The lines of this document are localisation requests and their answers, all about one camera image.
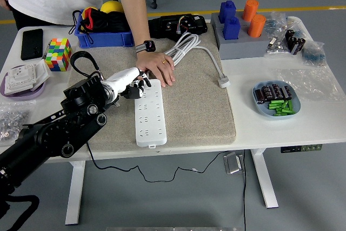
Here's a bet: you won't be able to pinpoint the grey block holder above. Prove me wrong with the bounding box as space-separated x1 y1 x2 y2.
210 11 269 61

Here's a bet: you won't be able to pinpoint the clear bag of metal nuts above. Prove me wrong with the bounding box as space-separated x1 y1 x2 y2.
0 102 31 147

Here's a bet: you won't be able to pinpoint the black fabric pouch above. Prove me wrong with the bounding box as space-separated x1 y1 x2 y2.
93 11 131 33

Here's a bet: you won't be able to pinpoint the empty clear plastic bag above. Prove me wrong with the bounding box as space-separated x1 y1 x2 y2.
272 64 346 102

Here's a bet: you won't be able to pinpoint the multicolour puzzle cube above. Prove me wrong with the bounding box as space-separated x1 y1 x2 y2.
45 37 73 72

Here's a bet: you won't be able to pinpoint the white socket cover panel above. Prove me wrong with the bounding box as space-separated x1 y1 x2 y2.
31 59 51 93

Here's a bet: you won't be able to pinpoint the clear bag black capacitors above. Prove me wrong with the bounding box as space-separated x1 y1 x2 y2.
285 28 307 56

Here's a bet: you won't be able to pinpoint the red yellow drawstring pouch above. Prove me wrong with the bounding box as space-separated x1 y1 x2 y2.
69 6 102 48

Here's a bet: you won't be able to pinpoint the clear bag tan parts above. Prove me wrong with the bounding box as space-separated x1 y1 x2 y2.
285 16 304 34

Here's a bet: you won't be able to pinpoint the clear bag silver parts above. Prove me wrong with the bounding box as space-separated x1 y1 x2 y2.
263 35 294 58

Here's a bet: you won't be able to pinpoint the black smartphone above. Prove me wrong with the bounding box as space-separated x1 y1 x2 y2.
21 28 44 61

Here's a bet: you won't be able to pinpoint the light blue plate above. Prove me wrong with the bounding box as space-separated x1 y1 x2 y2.
252 80 302 120

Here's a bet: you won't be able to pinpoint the black wristwatch grey band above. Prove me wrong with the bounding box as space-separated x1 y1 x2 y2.
134 40 157 54

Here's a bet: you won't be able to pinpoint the silver foot pedal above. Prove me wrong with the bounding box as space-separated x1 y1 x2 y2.
223 151 245 175

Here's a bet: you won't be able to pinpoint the purple plate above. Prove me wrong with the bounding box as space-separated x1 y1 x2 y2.
0 75 46 99

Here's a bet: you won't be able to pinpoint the blue plastic bin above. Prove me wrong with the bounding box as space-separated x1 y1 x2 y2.
74 11 135 48

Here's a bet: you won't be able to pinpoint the blue square block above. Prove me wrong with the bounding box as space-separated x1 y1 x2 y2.
223 16 241 41
218 0 237 24

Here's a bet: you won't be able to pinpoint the white power strip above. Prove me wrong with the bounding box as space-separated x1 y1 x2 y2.
134 78 168 149

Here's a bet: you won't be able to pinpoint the person's left hand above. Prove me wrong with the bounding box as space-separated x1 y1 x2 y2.
135 51 176 88

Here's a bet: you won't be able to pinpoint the yellow ball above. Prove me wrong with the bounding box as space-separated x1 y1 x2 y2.
100 0 125 14

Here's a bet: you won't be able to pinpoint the grey-brown mat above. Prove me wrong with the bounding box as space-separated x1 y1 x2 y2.
55 22 237 153

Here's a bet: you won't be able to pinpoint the black pedal cable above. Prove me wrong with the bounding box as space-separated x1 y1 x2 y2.
242 149 248 231

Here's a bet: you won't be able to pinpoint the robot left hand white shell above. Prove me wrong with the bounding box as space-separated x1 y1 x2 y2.
107 67 152 101

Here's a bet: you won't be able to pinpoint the black table control panel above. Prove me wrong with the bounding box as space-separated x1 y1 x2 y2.
280 144 323 154

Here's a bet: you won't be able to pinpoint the orange cylinder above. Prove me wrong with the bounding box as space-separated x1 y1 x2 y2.
248 14 267 38
242 0 260 22

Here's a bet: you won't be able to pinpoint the white table leg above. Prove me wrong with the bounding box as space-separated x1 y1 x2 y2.
250 148 279 209
64 160 87 226

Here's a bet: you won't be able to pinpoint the white power cord with plug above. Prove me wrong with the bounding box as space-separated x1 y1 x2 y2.
164 32 231 89

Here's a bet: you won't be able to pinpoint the black electronic device with wires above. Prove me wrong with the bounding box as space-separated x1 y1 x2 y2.
148 14 209 38

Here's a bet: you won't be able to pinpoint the clear bag blue resistors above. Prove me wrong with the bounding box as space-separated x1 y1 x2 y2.
301 41 329 67

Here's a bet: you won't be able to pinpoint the black plug adapter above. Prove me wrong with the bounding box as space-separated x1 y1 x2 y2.
121 83 144 100

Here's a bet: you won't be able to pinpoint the clear bag small blue parts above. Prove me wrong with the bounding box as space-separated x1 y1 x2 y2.
266 11 289 36

